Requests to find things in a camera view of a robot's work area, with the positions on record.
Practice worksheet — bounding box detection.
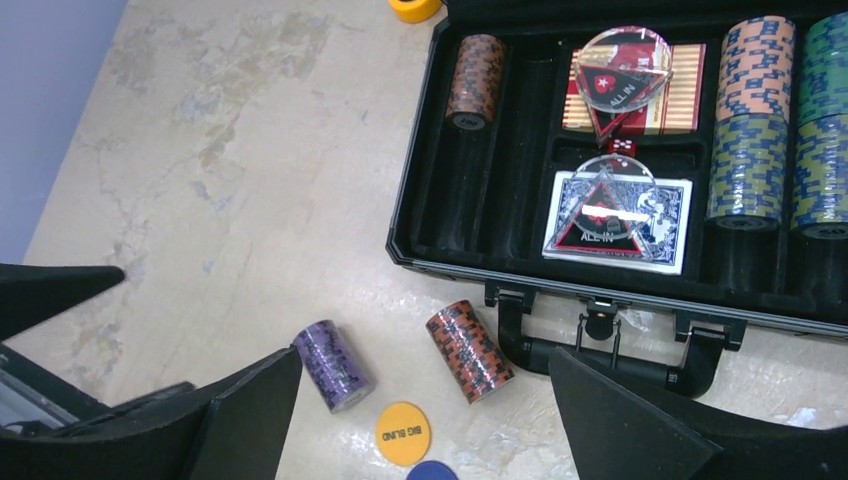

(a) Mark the blue small blind button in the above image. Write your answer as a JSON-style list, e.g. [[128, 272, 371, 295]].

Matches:
[[406, 460, 458, 480]]

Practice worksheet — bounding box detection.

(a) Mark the clear all in triangle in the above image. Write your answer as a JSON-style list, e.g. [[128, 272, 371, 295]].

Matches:
[[545, 153, 657, 261]]

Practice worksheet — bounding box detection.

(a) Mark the blue card deck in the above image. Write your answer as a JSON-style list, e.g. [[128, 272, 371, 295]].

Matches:
[[541, 171, 692, 275]]

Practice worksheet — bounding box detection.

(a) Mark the clear round dealer button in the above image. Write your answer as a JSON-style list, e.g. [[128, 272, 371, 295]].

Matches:
[[574, 26, 673, 114]]

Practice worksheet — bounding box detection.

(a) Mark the red card deck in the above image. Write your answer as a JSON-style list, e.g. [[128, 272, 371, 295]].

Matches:
[[562, 44, 707, 136]]

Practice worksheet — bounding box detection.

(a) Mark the blue yellow chip roll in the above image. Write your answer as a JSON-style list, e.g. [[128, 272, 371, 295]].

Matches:
[[706, 113, 788, 231]]

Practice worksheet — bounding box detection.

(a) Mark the red black chip roll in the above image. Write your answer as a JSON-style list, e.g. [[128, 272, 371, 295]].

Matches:
[[425, 300, 515, 404]]

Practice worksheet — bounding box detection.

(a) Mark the purple poker chip roll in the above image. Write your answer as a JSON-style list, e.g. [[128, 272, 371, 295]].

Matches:
[[293, 319, 375, 414]]

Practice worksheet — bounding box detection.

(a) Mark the black poker case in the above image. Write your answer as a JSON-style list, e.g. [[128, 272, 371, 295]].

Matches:
[[386, 1, 847, 397]]

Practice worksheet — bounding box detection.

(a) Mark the brown poker chip roll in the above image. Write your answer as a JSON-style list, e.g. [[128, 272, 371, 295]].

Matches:
[[445, 34, 506, 131]]

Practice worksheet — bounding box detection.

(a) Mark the dark green chip roll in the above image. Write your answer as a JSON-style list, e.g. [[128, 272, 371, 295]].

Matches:
[[791, 114, 847, 240]]

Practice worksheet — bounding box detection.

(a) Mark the red die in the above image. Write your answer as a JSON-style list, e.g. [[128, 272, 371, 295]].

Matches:
[[608, 138, 637, 158]]

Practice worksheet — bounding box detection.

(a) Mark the yellow big blind button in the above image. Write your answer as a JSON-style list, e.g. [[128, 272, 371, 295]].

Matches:
[[375, 401, 432, 466]]

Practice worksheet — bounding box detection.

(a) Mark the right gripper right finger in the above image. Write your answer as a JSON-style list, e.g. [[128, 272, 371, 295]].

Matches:
[[549, 348, 847, 479]]

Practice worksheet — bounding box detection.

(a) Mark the yellow tape measure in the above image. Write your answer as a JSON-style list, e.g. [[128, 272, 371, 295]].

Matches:
[[388, 0, 442, 24]]

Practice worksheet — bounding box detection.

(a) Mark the pink poker chip roll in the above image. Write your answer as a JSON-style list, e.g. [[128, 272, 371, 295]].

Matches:
[[716, 15, 796, 121]]

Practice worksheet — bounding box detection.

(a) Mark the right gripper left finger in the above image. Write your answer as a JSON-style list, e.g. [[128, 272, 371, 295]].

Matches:
[[0, 263, 304, 480]]

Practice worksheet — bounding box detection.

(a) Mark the green poker chip roll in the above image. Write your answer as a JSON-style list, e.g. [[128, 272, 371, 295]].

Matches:
[[798, 11, 847, 125]]

